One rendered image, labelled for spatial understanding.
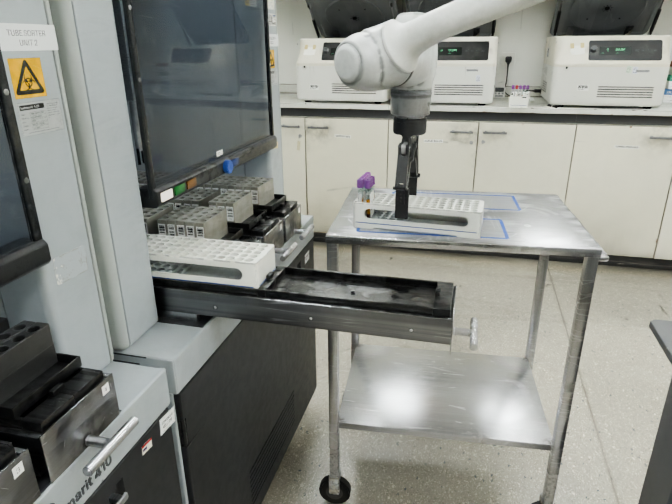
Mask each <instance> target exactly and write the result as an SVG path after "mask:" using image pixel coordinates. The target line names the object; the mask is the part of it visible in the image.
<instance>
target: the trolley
mask: <svg viewBox="0 0 672 504"><path fill-rule="evenodd" d="M417 196H428V197H441V198H455V199H468V200H482V201H485V204H484V214H483V225H482V231H481V236H480V239H473V238H462V237H457V236H449V235H438V234H428V233H417V232H407V231H396V230H385V229H375V228H373V229H367V228H356V227H353V202H354V201H355V200H356V199H357V198H358V188H357V187H352V189H351V191H350V192H349V194H348V196H347V198H346V200H345V201H344V203H343V205H342V207H341V209H340V210H339V212H338V214H337V216H336V218H335V219H334V221H333V223H332V225H331V227H330V228H329V230H328V232H327V234H326V235H325V243H327V271H337V272H339V244H350V245H352V273H358V274H360V245H369V246H388V247H407V248H425V249H444V250H463V251H482V252H501V253H519V254H538V255H539V260H538V267H537V274H536V281H535V288H534V295H533V302H532V309H531V316H530V323H529V330H528V337H527V344H526V351H525V358H522V357H510V356H498V355H486V354H474V353H462V352H451V355H449V353H450V351H438V350H426V349H414V348H402V347H390V346H378V345H365V344H359V334H356V333H351V368H350V372H349V375H348V379H347V383H346V387H345V391H344V393H343V397H342V403H341V407H340V411H339V331H331V330H328V385H329V456H330V474H329V475H327V476H325V477H324V478H323V479H322V480H321V483H320V487H319V492H320V494H321V496H322V497H323V498H324V499H325V500H326V501H328V502H330V503H334V504H340V503H344V502H346V501H347V500H348V499H349V497H350V493H351V485H350V483H349V482H348V481H347V479H345V478H344V477H342V476H341V469H340V436H339V428H344V429H353V430H363V431H372V432H381V433H390V434H399V435H409V436H418V437H427V438H436V439H445V440H455V441H464V442H473V443H482V444H491V445H501V446H510V447H519V448H528V449H538V450H547V451H550V453H549V459H548V465H547V470H546V476H545V482H544V488H543V493H540V497H539V501H536V502H533V503H531V504H555V503H554V497H555V492H556V486H557V481H558V476H559V470H560V465H561V460H562V454H563V449H564V443H565V438H566V433H567V427H568V422H569V417H570V411H571V406H572V401H573V395H574V390H575V385H576V379H577V374H578V369H579V363H580V358H581V353H582V347H583V342H584V337H585V331H586V326H587V321H588V315H589V310H590V305H591V299H592V294H593V289H594V283H595V278H596V273H597V267H598V262H599V261H600V262H607V261H609V256H608V255H607V254H606V252H605V251H604V250H603V249H602V248H601V246H600V245H599V244H598V243H597V242H596V240H595V239H594V238H593V237H592V235H591V234H590V233H589V232H588V231H587V229H586V228H585V227H584V226H583V225H582V223H581V222H580V221H579V220H578V218H577V217H576V216H575V215H574V214H573V213H572V212H571V211H570V210H569V209H568V207H567V206H566V205H565V204H564V202H563V201H562V200H561V199H560V198H559V196H558V195H556V194H529V193H501V192H473V191H445V190H417ZM549 255H557V256H576V257H584V260H583V266H582V272H581V277H580V283H579V289H578V294H577V300H576V306H575V311H574V317H573V323H572V328H571V334H570V340H569V345H568V351H567V357H566V363H565V368H564V374H563V380H562V385H561V391H560V397H559V402H558V408H557V414H556V419H555V425H554V431H553V436H552V437H551V433H550V430H549V427H548V423H547V420H546V417H545V413H544V410H543V407H542V403H541V400H540V397H539V393H538V390H537V387H536V383H535V380H534V377H533V373H532V369H533V362H534V355H535V349H536V342H537V335H538V329H539V322H540V315H541V309H542V302H543V295H544V289H545V282H546V275H547V269H548V262H549Z"/></svg>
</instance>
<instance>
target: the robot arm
mask: <svg viewBox="0 0 672 504"><path fill-rule="evenodd" d="M544 1H546V0H455V1H453V2H450V3H448V4H446V5H443V6H441V7H439V8H437V9H434V10H432V11H430V12H428V13H426V14H425V13H420V12H408V13H401V14H399V15H398V16H397V18H396V19H395V20H393V19H391V20H389V21H387V22H384V23H382V24H379V25H376V26H373V27H370V28H367V29H364V30H363V31H362V32H359V33H355V34H352V35H351V36H349V37H347V38H346V39H345V40H343V41H342V42H341V43H340V45H339V46H338V47H337V49H336V52H335V56H334V65H335V70H336V72H337V75H338V76H339V78H340V80H341V82H342V83H343V84H345V85H346V86H347V87H349V88H351V89H354V90H357V91H362V92H374V91H382V90H387V89H391V108H390V112H391V114H392V115H396V116H394V117H393V133H394V134H397V135H401V136H402V141H401V143H399V144H398V158H397V168H396V178H395V185H394V186H393V190H396V195H395V218H400V219H408V206H409V195H414V196H417V180H418V178H420V173H418V172H419V135H423V134H425V133H426V126H427V117H425V116H427V115H429V114H430V105H431V104H430V103H431V95H432V85H433V81H434V78H435V75H436V68H437V57H438V43H439V42H441V41H443V40H445V39H447V38H450V37H452V36H454V35H457V34H459V33H461V32H464V31H467V30H469V29H472V28H475V27H477V26H480V25H483V24H485V23H488V22H491V21H493V20H496V19H499V18H501V17H504V16H507V15H509V14H512V13H515V12H517V11H520V10H523V9H525V8H528V7H531V6H533V5H536V4H539V3H541V2H544ZM400 183H403V184H400Z"/></svg>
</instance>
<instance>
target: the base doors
mask: <svg viewBox="0 0 672 504"><path fill-rule="evenodd" d="M388 123H389V140H388ZM283 124H284V125H287V126H298V125H299V126H300V128H287V127H281V131H282V154H283V177H284V195H286V201H298V204H301V215H313V223H314V232H320V233H327V232H328V230H329V228H330V227H331V225H332V223H333V221H334V219H335V218H336V216H337V214H338V212H339V210H340V209H341V207H342V205H343V203H344V201H345V200H346V198H347V196H348V194H349V192H350V191H351V189H352V187H357V179H359V177H361V176H362V175H363V174H365V172H371V176H375V185H374V188H390V189H393V186H394V185H395V178H396V168H397V158H398V144H399V143H401V141H402V136H401V135H397V134H394V133H393V120H378V119H337V118H302V117H281V125H283ZM478 124H479V134H478ZM310 126H313V127H326V126H328V129H308V127H310ZM452 130H454V131H468V132H469V131H472V132H473V134H463V133H450V131H452ZM575 130H576V133H575ZM485 131H487V132H503V131H505V132H507V135H505V134H483V132H485ZM299 134H301V135H302V137H301V138H298V135H299ZM335 134H339V135H351V138H339V137H335ZM477 135H478V145H477ZM650 136H653V137H671V136H672V127H649V126H612V125H577V127H576V125H574V124H534V123H495V122H480V123H478V122H450V121H427V126H426V133H425V134H423V135H419V172H418V173H420V178H418V180H417V190H445V191H472V190H473V192H501V193H529V194H556V195H558V196H559V198H560V199H561V200H562V201H563V202H564V201H565V203H564V204H565V205H566V206H567V207H568V209H569V210H570V211H571V212H572V213H573V214H574V215H575V216H576V217H577V218H578V220H579V221H580V222H581V223H582V225H583V226H584V227H585V228H586V229H587V231H588V232H589V233H590V234H591V235H592V237H593V238H594V239H595V240H596V242H597V243H598V244H599V245H600V246H601V248H602V249H603V250H604V251H605V252H606V254H607V255H619V256H631V257H644V258H654V259H667V260H672V177H671V176H672V140H665V139H649V138H650ZM574 137H575V139H574ZM424 139H437V140H443V143H424ZM482 140H484V141H485V143H484V144H482V143H481V141H482ZM297 141H300V150H297ZM470 141H473V144H470V143H469V142H470ZM573 143H574V146H573ZM614 145H630V146H640V147H639V149H622V148H614ZM476 146H477V156H476ZM572 150H573V152H572ZM571 156H572V159H571ZM475 157H476V167H475ZM387 160H388V174H387ZM570 163H571V165H570ZM306 164H307V169H306ZM474 168H475V178H474ZM569 169H570V171H569ZM568 175H569V178H568ZM473 179H474V189H473ZM567 182H568V184H567ZM566 188H567V191H566ZM565 195H566V197H565ZM666 198H667V199H666ZM307 199H308V207H307ZM664 207H665V208H664ZM661 220H662V221H661ZM659 229H660V230H659ZM658 233H659V234H658ZM656 242H657V243H656ZM654 251H655V252H654ZM653 255H654V256H653Z"/></svg>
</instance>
